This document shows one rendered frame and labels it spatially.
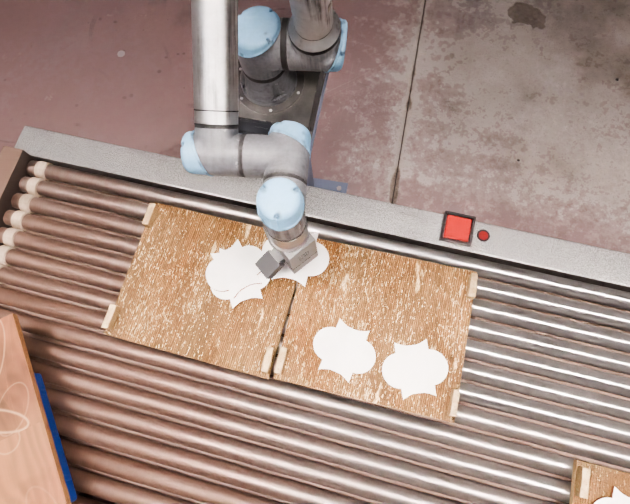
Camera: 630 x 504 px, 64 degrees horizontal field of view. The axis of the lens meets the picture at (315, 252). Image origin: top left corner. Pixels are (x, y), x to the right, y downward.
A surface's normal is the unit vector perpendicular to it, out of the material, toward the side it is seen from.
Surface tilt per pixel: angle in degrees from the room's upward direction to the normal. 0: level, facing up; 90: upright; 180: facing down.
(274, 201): 0
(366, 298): 0
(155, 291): 0
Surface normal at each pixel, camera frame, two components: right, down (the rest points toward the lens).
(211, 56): -0.01, 0.29
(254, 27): -0.19, -0.24
